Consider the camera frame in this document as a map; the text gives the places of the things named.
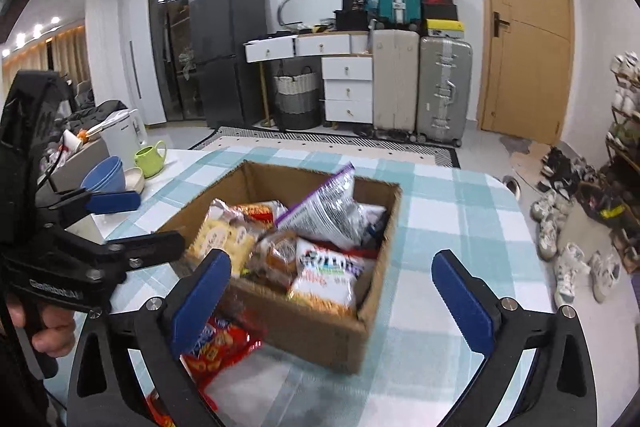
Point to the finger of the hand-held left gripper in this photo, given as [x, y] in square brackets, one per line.
[115, 202]
[145, 247]

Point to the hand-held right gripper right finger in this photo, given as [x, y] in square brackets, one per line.
[460, 302]

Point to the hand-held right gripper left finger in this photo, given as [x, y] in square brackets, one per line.
[200, 302]

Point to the red chip bag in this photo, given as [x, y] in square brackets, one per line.
[225, 347]

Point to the clear cracker packet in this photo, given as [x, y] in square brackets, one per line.
[225, 237]

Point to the clear-wrapped bread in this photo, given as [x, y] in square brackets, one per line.
[275, 257]

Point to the cardboard box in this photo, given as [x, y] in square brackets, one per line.
[300, 332]

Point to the white red snack bag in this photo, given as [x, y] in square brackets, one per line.
[255, 209]

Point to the white fried noodle snack bag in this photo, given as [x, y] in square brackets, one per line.
[325, 272]

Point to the grey purple snack bag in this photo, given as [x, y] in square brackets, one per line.
[325, 207]

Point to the person's left hand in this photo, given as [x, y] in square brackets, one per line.
[55, 332]

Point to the blue bowl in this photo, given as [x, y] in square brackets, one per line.
[97, 167]
[107, 182]

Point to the beige dish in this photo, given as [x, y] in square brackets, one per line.
[134, 181]

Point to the white paper cup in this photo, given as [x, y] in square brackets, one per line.
[71, 141]

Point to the green mug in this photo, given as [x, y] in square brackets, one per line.
[147, 159]

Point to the checked tablecloth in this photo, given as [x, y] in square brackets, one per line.
[450, 232]

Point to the white kitchen appliance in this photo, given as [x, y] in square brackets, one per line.
[122, 129]

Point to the pile of shoes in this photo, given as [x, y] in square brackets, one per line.
[565, 207]

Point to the glass door cabinet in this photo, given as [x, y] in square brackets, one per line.
[170, 32]

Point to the dark grey refrigerator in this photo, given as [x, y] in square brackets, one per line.
[225, 47]

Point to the woven laundry basket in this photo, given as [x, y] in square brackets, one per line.
[296, 97]

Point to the silver suitcase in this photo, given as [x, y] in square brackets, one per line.
[442, 87]

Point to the beige suitcase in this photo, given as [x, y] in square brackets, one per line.
[395, 82]

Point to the shoe rack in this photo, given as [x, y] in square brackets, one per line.
[625, 132]

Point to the white drawer desk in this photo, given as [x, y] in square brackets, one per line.
[345, 72]

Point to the yellow shoe box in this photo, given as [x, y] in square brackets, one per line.
[444, 28]

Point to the wooden door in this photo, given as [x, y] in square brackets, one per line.
[525, 32]

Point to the black bag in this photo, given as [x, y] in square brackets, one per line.
[355, 7]

